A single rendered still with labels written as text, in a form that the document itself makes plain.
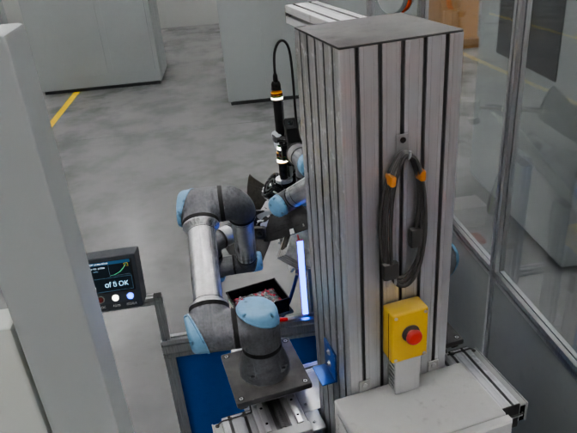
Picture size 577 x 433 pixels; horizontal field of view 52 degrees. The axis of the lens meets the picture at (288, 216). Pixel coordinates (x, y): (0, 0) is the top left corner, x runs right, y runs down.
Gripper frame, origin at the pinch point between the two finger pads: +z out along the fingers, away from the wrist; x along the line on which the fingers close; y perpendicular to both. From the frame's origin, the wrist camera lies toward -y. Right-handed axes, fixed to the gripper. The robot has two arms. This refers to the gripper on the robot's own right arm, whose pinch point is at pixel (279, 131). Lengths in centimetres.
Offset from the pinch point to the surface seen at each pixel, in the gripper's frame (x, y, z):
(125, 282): -68, 32, -32
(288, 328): -14, 64, -38
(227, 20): 102, 46, 532
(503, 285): 60, 48, -66
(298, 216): -0.2, 29.4, -17.8
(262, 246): -11.8, 48.3, -2.1
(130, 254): -64, 23, -30
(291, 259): -3, 51, -14
